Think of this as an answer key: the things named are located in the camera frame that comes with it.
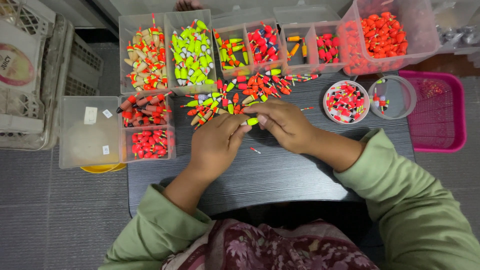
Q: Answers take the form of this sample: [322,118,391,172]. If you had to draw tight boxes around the person's left hand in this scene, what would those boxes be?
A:
[188,112,254,178]

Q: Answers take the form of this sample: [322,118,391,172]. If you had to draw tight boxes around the person's right hand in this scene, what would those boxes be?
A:
[243,99,320,155]

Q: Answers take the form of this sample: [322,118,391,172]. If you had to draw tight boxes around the round white bowl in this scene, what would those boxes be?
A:
[323,80,371,125]

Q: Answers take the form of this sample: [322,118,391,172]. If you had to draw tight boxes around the pile of mixed fishing floats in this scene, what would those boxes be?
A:
[181,69,322,131]

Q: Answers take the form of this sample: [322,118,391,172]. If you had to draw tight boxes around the heap of red oval floats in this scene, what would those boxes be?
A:
[131,130,175,160]

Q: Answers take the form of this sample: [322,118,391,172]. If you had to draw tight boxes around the heap of tiny red-black floats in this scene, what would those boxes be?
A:
[325,82,366,123]

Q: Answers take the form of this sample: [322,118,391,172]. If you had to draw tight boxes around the heap of brown orange floats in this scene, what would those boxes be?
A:
[116,91,174,128]

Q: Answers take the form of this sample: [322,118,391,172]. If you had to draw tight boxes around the heap of red blue floats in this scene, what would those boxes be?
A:
[247,21,281,64]

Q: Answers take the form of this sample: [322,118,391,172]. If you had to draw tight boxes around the heap of small red floats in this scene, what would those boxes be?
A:
[316,33,341,64]

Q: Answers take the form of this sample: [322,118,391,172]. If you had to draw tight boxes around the heap of slim yellow orange floats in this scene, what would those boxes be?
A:
[214,30,250,71]

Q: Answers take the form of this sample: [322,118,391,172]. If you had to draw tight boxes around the heap of yellow-green white floats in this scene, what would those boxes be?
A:
[169,19,216,86]

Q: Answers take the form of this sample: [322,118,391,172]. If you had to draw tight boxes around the heap of tan orange floats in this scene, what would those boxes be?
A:
[124,14,168,92]

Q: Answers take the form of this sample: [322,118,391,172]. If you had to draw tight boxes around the clear two-compartment box with lid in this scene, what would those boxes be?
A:
[211,14,289,79]
[273,4,350,76]

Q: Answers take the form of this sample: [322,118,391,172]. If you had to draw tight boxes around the yellow plastic lid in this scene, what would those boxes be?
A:
[80,163,127,174]

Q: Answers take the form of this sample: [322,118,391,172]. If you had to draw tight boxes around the round clear plastic container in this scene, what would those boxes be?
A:
[368,75,417,120]

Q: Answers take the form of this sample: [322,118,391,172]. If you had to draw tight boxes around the clear box holding tan floats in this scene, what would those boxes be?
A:
[119,13,168,95]

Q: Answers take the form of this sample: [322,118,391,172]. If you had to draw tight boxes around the clear multi-compartment storage box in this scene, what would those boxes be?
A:
[59,92,177,169]

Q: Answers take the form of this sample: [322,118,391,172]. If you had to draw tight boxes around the heap of orange round floats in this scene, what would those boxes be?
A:
[339,11,409,75]

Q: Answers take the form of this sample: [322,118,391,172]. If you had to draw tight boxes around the clear box holding yellow-green floats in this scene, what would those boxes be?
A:
[164,10,218,96]

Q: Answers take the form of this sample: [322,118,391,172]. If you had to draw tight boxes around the pink plastic basket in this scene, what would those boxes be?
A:
[398,70,468,154]

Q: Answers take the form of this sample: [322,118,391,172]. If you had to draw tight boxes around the large clear plastic tub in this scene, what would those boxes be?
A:
[338,0,442,76]

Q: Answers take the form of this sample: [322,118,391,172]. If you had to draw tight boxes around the stack of white plastic crates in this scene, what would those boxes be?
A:
[0,0,104,151]

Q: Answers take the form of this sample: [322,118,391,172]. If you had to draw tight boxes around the clear bag of grey weights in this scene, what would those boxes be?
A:
[431,0,480,55]

